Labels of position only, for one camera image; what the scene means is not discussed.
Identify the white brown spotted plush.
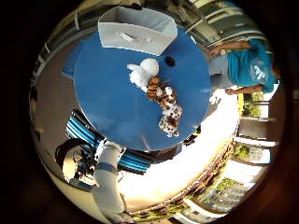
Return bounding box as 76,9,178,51
158,104,184,138

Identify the orange striped tiger plush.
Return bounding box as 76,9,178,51
145,77,178,110

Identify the white fluffy plush toy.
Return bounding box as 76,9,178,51
126,57,161,93

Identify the white fabric storage container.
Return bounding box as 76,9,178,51
97,5,179,57

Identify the blue black ribbed table base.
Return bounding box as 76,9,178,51
65,108,185,175

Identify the person in teal shirt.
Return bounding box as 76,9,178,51
207,38,279,96

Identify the black cable loop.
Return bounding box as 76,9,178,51
55,138,94,183

